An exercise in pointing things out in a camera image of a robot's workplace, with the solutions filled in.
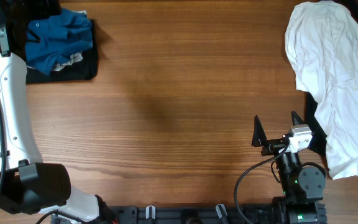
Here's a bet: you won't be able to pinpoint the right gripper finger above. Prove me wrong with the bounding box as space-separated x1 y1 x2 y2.
251 115 267 147
291 111 305 126

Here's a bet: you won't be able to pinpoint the dark blue t-shirt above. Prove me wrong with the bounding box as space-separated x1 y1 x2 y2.
25 8 93 75

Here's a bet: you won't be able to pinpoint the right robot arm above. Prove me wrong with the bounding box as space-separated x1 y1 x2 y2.
244 111 328 224

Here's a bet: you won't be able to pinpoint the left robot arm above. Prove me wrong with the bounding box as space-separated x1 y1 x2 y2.
0 1 117 223

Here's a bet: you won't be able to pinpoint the white shirt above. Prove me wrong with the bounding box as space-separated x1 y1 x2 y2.
285 1 358 179

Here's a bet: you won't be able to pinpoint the folded black garment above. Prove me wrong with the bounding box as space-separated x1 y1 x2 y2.
26 20 99 84

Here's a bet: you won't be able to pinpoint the folded light blue jeans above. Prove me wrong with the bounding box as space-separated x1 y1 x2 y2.
50 8 93 71

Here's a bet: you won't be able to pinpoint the right black cable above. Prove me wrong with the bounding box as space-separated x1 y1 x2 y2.
233 141 291 224

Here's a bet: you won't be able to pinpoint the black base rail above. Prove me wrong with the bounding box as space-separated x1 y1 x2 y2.
50 203 328 224

